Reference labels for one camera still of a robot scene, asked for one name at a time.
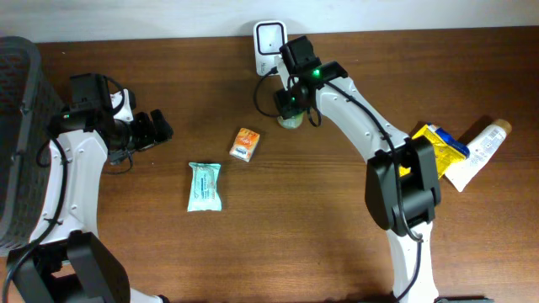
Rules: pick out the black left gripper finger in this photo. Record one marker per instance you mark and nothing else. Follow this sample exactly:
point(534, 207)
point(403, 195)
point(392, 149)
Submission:
point(144, 131)
point(163, 130)

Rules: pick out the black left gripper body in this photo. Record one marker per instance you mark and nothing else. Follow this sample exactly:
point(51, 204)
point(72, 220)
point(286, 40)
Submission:
point(125, 144)

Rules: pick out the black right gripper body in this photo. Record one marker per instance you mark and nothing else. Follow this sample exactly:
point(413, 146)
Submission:
point(293, 99)

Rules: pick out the green lid jar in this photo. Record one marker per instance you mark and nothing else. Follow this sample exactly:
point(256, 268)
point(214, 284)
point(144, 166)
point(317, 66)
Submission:
point(291, 123)

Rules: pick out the orange small carton box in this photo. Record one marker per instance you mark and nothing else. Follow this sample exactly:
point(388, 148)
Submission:
point(244, 144)

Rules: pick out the teal wipes packet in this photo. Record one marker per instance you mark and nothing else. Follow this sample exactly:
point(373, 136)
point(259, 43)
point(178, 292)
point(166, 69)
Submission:
point(203, 193)

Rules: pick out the yellow snack bag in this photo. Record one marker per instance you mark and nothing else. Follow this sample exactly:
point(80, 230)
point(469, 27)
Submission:
point(447, 149)

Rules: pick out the white tube with cork cap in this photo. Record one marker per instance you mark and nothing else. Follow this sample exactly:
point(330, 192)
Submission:
point(481, 148)

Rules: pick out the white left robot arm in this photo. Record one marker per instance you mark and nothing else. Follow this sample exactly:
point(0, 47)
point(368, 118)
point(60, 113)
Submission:
point(53, 157)

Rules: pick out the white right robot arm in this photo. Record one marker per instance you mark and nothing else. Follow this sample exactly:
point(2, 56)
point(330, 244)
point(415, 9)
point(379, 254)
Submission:
point(402, 187)

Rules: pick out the white barcode scanner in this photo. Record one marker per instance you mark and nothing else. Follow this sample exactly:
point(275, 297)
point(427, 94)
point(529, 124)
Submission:
point(268, 37)

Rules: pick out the dark grey plastic basket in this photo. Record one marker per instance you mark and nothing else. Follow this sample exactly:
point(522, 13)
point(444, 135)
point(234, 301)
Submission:
point(28, 101)

